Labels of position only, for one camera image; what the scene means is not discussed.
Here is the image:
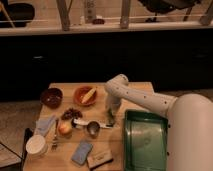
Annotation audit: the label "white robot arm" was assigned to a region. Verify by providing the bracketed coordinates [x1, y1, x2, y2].
[104, 74, 213, 171]

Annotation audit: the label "metal measuring cup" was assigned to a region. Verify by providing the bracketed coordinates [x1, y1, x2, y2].
[86, 121, 100, 138]

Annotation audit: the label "white paper cup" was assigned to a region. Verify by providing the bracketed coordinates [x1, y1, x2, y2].
[26, 134, 48, 156]

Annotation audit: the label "yellow corn cob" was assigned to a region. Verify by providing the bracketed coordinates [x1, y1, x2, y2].
[82, 88, 96, 104]

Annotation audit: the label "orange bowl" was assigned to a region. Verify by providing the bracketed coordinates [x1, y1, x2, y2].
[73, 86, 97, 106]

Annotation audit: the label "dark red grapes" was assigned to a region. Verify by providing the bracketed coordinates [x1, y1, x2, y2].
[61, 108, 83, 120]

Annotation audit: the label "green plastic tray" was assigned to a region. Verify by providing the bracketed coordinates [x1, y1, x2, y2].
[123, 110, 168, 171]

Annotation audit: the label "red yellow apple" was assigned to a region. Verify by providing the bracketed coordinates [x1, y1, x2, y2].
[58, 122, 72, 136]

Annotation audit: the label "blue sponge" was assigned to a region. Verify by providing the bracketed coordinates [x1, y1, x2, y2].
[71, 141, 93, 165]

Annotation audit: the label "wooden brush block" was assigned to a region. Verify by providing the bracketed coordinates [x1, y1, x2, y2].
[87, 150, 113, 170]

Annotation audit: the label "dark red bowl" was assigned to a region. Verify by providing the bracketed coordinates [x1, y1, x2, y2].
[40, 88, 63, 109]

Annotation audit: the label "metal fork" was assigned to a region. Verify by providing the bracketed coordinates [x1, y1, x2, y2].
[51, 118, 59, 150]

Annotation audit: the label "blue grey cloth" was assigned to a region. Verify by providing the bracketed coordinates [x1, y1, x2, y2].
[35, 115, 56, 136]

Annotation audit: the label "black office chair right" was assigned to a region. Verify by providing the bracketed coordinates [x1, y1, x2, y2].
[138, 0, 202, 23]

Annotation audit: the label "black chair left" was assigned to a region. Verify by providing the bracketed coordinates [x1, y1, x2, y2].
[0, 0, 35, 28]

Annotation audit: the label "black cable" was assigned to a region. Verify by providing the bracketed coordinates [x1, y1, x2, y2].
[0, 141, 24, 168]

